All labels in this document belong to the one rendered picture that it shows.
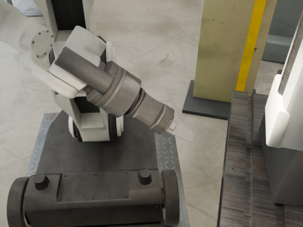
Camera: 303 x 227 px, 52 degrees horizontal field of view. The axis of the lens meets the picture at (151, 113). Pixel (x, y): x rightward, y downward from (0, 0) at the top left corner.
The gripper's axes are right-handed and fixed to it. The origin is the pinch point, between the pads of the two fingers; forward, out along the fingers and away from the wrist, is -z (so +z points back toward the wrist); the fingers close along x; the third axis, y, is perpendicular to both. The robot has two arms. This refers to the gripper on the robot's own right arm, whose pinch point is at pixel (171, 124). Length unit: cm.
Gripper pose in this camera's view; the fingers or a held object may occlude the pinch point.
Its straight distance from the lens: 64.7
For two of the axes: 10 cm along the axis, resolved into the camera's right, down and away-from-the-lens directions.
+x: 3.2, 1.8, -9.3
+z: -7.9, -4.9, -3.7
